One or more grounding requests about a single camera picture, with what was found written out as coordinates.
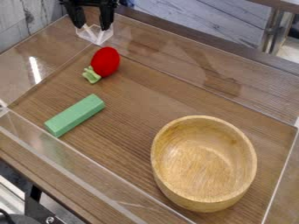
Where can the black table frame bracket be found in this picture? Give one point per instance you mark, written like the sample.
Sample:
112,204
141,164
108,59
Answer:
21,208

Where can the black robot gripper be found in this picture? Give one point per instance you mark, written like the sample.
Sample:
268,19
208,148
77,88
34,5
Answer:
77,12

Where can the clear acrylic enclosure walls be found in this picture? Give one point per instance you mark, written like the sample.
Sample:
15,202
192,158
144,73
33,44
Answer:
176,74

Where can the green rectangular block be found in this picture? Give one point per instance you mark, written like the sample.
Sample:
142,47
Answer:
74,115

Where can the red plush fruit green stem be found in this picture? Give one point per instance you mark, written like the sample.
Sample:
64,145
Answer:
104,65

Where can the wooden bowl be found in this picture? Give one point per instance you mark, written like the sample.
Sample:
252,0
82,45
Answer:
205,163

